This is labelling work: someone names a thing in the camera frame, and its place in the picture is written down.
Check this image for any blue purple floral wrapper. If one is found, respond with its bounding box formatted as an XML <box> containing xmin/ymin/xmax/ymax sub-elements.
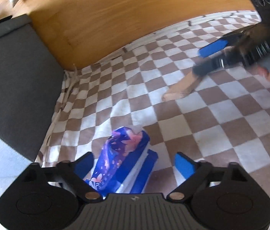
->
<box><xmin>86</xmin><ymin>126</ymin><xmax>158</xmax><ymax>197</ymax></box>

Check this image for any wooden backrest panel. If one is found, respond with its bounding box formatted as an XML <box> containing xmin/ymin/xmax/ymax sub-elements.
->
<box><xmin>0</xmin><ymin>0</ymin><xmax>253</xmax><ymax>70</ymax></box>

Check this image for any tan sausage piece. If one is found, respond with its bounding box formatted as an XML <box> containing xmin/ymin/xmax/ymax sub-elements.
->
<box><xmin>162</xmin><ymin>71</ymin><xmax>202</xmax><ymax>101</ymax></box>

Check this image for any brown white checkered cloth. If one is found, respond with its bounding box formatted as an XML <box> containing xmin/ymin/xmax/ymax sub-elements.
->
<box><xmin>36</xmin><ymin>11</ymin><xmax>270</xmax><ymax>196</ymax></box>

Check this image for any dark grey cushion block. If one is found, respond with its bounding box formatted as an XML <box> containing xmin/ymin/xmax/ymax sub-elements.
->
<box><xmin>0</xmin><ymin>15</ymin><xmax>64</xmax><ymax>160</ymax></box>

